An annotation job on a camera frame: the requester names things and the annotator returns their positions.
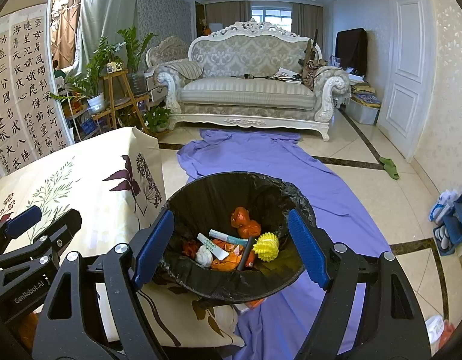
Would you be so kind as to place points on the striped cushion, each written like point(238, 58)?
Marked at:
point(184, 69)

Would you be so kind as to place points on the white box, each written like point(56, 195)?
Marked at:
point(212, 245)

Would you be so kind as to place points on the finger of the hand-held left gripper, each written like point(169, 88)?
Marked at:
point(65, 225)
point(24, 219)

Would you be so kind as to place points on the floral cream tablecloth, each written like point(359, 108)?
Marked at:
point(84, 180)

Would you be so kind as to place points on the brown hanging cloth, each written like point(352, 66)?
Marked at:
point(65, 33)

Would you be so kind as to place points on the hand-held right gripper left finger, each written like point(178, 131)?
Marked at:
point(154, 247)

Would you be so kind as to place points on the white panelled door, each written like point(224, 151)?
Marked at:
point(407, 63)

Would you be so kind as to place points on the ornate grey armchair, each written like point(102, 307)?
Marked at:
point(167, 50)

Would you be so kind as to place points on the brown patterned bag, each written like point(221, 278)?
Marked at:
point(313, 71)

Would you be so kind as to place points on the black bag lined bin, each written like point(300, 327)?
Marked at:
point(216, 195)

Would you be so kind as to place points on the black covered television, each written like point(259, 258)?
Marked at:
point(351, 52)

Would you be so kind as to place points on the orange white packet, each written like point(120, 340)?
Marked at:
point(251, 306)

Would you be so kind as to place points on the window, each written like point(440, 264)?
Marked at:
point(272, 17)

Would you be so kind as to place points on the grey green curtain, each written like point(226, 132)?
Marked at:
point(103, 7)

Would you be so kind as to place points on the storage box with clutter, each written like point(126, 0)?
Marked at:
point(360, 114)

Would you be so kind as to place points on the small bushy green plant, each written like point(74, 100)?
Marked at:
point(156, 118)

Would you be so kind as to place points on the beige window curtain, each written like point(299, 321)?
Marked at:
point(308, 20)
point(227, 15)

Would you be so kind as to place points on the tall green leafy plant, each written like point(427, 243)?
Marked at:
point(135, 50)

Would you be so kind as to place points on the wooden plant stand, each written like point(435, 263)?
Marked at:
point(116, 74)

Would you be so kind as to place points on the calligraphy paper scroll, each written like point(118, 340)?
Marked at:
point(35, 82)
point(2, 101)

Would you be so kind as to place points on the potted plant white pot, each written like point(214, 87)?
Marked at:
point(96, 102)

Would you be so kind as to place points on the ornate white grey sofa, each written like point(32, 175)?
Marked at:
point(246, 93)

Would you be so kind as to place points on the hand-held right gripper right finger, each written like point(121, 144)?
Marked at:
point(308, 247)

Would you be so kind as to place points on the yellow foam fruit net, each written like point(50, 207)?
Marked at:
point(266, 248)

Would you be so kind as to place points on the teal white tube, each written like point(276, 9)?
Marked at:
point(225, 236)

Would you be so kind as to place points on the green slipper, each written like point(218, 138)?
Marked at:
point(389, 168)

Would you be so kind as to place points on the purple floor cloth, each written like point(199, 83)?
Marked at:
point(328, 195)

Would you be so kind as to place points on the loose papers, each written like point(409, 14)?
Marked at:
point(285, 75)

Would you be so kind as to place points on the small ornament on stand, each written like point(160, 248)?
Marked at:
point(112, 66)

